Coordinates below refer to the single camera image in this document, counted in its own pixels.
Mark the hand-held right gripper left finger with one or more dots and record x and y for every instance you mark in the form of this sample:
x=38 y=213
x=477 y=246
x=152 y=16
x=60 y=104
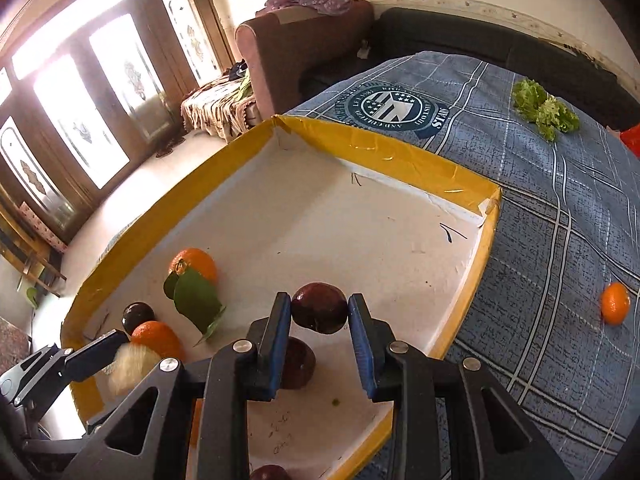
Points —
x=277 y=345

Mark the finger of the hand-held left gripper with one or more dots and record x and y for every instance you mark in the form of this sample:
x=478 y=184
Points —
x=95 y=355

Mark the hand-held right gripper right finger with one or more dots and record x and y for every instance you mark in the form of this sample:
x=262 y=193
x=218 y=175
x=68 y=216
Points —
x=362 y=345

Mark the dark red plum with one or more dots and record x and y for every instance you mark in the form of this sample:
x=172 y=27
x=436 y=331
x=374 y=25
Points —
x=320 y=307
x=270 y=473
x=137 y=316
x=300 y=365

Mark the peeled sugarcane piece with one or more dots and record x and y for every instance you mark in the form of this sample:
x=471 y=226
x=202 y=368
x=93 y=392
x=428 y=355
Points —
x=130 y=370

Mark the orange mandarin with short stem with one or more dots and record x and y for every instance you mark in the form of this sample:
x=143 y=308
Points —
x=157 y=339

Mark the yellow cardboard box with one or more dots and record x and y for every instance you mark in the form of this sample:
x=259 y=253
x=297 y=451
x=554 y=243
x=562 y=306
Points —
x=350 y=240

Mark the orange mandarin with green leaf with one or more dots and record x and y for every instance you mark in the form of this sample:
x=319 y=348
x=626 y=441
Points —
x=197 y=260

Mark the blue plaid blanket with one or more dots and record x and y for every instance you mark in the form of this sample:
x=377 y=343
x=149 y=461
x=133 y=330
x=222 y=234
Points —
x=540 y=270

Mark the patterned cloth bench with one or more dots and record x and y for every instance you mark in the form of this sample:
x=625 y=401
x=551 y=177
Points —
x=215 y=107

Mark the wooden glass door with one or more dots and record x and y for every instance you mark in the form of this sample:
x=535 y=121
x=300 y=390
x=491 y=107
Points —
x=100 y=85

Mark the brown armchair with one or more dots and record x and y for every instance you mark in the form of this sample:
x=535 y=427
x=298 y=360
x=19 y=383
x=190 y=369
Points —
x=305 y=50

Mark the green lettuce leaves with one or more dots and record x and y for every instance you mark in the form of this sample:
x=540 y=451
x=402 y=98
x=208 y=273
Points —
x=545 y=105

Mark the black sofa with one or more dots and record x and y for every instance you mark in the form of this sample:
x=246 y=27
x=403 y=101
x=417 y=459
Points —
x=450 y=35

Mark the red plastic bag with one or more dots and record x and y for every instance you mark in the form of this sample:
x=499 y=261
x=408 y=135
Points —
x=632 y=141

